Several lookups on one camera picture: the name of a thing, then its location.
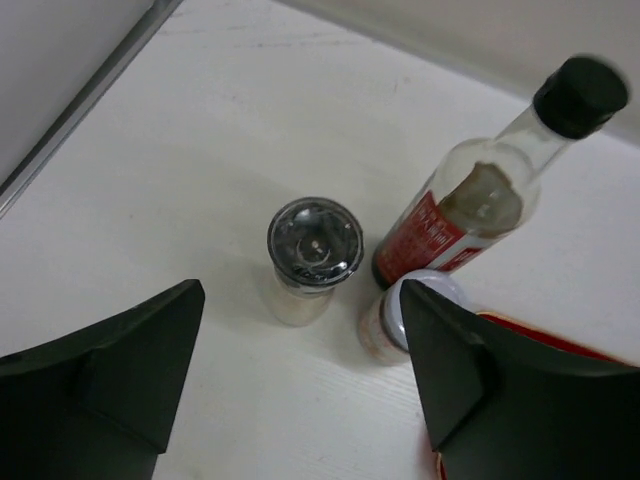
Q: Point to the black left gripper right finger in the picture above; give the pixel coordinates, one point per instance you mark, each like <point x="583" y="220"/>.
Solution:
<point x="520" y="395"/>

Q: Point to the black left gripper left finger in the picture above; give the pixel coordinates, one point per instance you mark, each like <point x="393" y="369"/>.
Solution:
<point x="100" y="403"/>

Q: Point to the white-lid spice jar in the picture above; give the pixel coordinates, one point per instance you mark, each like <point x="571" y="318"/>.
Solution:
<point x="381" y="329"/>

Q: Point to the clear-cap salt grinder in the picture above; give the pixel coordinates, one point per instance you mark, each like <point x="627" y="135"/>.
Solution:
<point x="314" y="244"/>

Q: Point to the red lacquer tray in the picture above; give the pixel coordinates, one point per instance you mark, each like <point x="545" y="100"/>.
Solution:
<point x="550" y="345"/>

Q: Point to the soy sauce glass bottle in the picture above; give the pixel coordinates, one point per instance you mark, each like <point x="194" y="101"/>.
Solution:
<point x="486" y="188"/>

